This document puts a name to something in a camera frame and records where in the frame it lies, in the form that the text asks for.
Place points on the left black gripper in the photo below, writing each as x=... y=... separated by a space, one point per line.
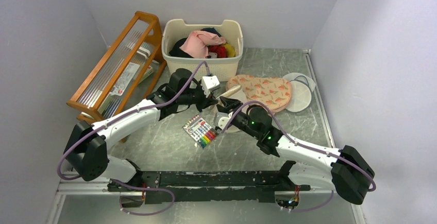
x=205 y=102

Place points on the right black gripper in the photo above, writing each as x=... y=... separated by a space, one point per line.
x=228 y=104

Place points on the beige mesh laundry bag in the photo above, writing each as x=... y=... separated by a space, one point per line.
x=234 y=92

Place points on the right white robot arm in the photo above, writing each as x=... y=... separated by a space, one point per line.
x=342 y=170

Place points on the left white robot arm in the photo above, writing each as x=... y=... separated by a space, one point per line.
x=88 y=145

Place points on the cream plastic laundry basket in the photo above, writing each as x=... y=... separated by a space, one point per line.
x=187 y=45

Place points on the floral pink laundry bag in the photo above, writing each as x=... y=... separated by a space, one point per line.
x=274 y=92

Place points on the white mesh laundry bag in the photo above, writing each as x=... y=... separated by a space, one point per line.
x=302 y=87

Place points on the marker pen pack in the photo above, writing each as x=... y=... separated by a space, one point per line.
x=200 y=131

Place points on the dark navy garment in basket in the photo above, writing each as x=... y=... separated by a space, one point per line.
x=181 y=48

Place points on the red garment in basket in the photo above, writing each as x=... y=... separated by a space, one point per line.
x=220 y=51

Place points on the yellow garment in basket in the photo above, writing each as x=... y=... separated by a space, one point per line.
x=230 y=51

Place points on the papers on shelf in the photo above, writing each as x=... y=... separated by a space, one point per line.
x=132 y=70

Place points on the orange wooden shelf rack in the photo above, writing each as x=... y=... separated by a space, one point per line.
x=92 y=98

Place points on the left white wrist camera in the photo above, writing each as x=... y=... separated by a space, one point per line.
x=210 y=84

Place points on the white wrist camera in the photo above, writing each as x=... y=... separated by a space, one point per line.
x=210 y=84
x=221 y=120

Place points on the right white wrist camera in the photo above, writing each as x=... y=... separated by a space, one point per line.
x=221 y=120

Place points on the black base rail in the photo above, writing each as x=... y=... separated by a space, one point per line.
x=262 y=186

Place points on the aluminium frame rail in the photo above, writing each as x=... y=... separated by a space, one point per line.
x=96 y=187

